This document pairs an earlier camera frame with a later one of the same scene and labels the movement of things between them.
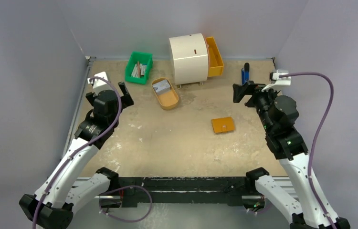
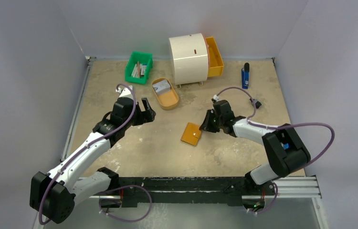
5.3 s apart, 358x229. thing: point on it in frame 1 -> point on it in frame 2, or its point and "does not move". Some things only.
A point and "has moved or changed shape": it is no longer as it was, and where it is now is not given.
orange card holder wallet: x=222 y=125 has moved or changed shape
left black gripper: x=126 y=100 -> x=146 y=117
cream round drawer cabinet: x=190 y=59 does not move
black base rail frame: x=138 y=191 does not move
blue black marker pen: x=245 y=73 does not move
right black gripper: x=248 y=93 -> x=214 y=120
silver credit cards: x=162 y=87 does not move
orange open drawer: x=215 y=64 does not move
